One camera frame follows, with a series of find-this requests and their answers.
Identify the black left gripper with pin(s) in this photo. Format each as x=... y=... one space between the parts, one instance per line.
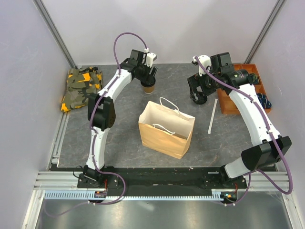
x=148 y=69

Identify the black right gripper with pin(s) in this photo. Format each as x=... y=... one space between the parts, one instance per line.
x=196 y=80

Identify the black plastic cup lid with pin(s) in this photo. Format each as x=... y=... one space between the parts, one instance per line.
x=149 y=83

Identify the brown paper coffee cup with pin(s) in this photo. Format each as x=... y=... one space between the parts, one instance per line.
x=148 y=89

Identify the brown paper takeout bag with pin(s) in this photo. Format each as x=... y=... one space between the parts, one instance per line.
x=164 y=128

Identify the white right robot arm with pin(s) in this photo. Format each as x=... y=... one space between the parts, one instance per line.
x=219 y=73

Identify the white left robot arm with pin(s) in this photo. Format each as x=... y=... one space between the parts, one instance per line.
x=101 y=110

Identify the white paper-wrapped straw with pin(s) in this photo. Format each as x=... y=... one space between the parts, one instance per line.
x=212 y=116

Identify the camouflage folded cloth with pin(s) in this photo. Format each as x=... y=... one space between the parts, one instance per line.
x=80 y=83

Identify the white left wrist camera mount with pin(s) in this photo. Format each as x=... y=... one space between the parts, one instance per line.
x=149 y=58

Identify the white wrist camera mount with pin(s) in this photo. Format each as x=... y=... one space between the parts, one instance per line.
x=204 y=63
x=149 y=58

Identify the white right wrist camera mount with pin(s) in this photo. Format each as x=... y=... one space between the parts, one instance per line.
x=204 y=63

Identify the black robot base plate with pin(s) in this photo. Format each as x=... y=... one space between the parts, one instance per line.
x=202 y=177

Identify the grey slotted cable duct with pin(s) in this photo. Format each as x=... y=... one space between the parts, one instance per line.
x=95 y=195

